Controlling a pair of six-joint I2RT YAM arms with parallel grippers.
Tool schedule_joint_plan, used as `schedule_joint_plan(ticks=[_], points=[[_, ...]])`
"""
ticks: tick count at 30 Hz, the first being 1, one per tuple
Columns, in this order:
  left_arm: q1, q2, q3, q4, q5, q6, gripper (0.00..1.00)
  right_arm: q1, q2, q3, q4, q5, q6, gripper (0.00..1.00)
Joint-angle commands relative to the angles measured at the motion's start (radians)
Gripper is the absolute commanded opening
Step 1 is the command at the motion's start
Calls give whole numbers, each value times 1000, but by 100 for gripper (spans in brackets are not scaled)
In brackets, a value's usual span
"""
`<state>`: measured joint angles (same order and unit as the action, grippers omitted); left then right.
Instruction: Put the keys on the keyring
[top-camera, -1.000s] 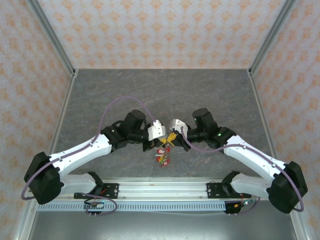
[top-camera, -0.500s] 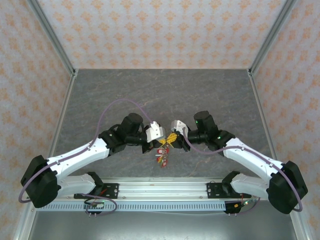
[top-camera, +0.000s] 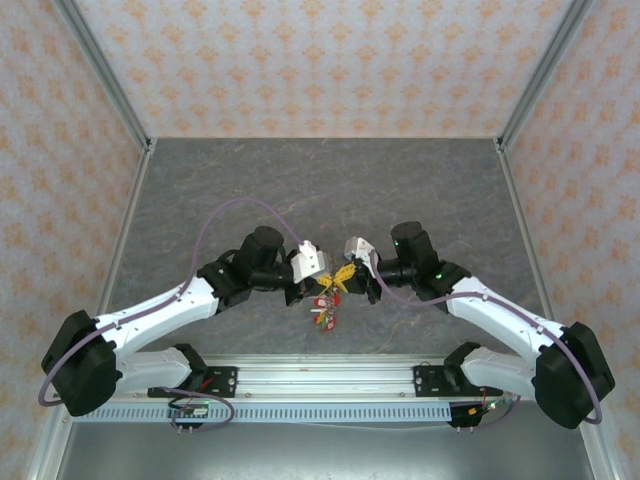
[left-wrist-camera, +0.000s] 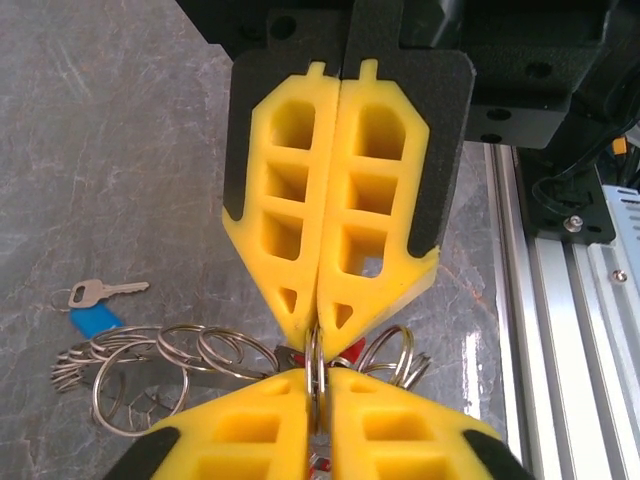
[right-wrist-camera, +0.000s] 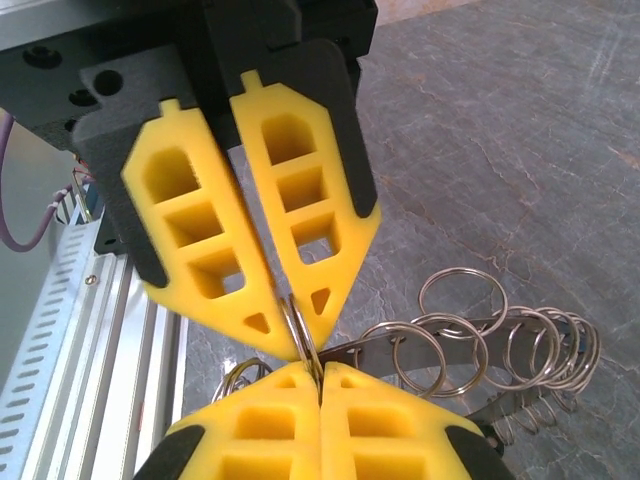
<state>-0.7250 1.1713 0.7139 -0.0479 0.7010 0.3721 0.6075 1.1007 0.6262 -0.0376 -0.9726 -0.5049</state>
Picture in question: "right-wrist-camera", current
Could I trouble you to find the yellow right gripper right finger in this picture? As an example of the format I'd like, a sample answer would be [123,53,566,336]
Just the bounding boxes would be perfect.
[319,363,512,480]

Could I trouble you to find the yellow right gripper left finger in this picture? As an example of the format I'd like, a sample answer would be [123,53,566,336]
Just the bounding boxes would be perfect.
[132,361,322,480]

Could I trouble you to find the C-shaped metal key holder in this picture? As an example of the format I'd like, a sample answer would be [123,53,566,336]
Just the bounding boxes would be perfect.
[317,314,594,454]

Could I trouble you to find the large silver split key ring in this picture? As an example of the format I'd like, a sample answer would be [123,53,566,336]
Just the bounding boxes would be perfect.
[418,267,509,346]

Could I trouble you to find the grey metal shelf panel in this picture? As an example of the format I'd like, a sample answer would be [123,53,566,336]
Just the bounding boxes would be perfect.
[0,0,204,396]

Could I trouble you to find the thin red black wires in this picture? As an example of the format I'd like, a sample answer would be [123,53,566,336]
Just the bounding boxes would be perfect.
[47,167,99,224]

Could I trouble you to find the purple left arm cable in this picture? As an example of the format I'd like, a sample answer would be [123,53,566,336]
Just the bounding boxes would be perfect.
[0,112,64,251]

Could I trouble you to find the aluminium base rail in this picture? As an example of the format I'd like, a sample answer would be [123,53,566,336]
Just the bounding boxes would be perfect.
[29,249,189,480]

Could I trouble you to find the slotted grey cable duct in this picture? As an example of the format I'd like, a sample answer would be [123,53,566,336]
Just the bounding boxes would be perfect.
[0,219,109,480]

